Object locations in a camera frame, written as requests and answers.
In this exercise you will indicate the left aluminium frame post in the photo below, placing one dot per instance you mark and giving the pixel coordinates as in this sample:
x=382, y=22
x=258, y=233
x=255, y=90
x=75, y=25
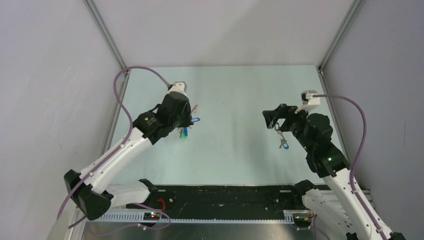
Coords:
x=104, y=31

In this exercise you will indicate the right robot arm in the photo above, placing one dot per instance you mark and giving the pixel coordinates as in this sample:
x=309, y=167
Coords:
x=356, y=219

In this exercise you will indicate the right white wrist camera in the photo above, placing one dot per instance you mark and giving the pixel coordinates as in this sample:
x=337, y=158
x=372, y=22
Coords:
x=309, y=101

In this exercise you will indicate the grey cable duct rail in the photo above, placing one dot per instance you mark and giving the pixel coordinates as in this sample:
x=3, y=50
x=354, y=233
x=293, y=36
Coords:
x=154, y=217

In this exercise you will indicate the red-handled key organizer with rings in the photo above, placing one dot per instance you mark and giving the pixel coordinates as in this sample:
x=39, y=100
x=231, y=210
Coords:
x=194, y=108

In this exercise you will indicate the right aluminium frame post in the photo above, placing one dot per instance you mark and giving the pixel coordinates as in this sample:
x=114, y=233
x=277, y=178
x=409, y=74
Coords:
x=343, y=29

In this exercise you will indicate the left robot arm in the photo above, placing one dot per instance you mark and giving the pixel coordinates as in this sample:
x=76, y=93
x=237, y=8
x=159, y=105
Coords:
x=90, y=188

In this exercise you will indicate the green key tag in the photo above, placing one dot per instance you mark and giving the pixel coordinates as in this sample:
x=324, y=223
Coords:
x=182, y=134

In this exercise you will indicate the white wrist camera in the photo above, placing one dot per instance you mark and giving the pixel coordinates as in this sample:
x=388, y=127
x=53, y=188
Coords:
x=178, y=87
x=309, y=101

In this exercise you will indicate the aluminium frame post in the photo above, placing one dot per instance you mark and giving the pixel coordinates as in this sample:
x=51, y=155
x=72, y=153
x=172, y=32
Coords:
x=104, y=31
x=343, y=29

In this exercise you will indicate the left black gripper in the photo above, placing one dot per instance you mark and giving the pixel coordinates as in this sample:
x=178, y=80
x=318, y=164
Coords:
x=187, y=122

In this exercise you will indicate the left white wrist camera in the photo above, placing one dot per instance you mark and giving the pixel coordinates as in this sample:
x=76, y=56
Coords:
x=178, y=87

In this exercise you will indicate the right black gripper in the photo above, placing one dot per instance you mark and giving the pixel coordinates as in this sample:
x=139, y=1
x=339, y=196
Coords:
x=271, y=116

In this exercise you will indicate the removed keys with tags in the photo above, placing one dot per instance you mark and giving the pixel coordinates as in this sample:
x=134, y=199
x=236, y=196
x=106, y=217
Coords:
x=283, y=141

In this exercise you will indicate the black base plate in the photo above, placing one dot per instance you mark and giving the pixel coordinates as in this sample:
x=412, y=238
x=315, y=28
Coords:
x=227, y=201

